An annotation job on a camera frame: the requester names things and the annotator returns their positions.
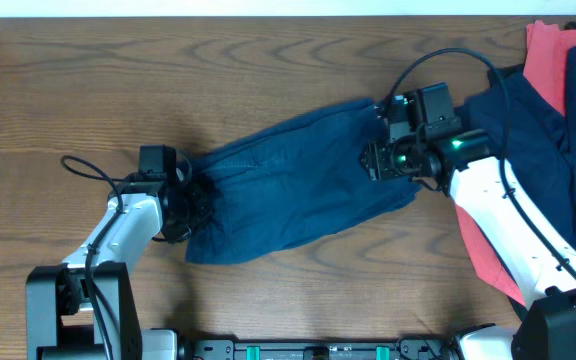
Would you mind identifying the navy blue shorts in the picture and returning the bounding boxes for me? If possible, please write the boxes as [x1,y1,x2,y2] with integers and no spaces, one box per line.
[185,98,420,265]

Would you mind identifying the red garment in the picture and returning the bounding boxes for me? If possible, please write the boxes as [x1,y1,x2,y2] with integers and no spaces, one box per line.
[455,20,576,306]

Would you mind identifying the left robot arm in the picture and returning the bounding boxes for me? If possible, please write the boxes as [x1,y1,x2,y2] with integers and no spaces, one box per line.
[25,145,212,360]

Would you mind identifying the navy blue garment pile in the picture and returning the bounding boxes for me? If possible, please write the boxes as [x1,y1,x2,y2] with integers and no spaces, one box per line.
[456,47,576,250]

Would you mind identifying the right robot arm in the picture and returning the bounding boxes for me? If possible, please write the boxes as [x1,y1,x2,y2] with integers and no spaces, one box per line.
[362,83,576,359]

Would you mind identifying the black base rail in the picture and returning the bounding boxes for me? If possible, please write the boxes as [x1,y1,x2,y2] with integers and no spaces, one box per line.
[177,335,463,360]

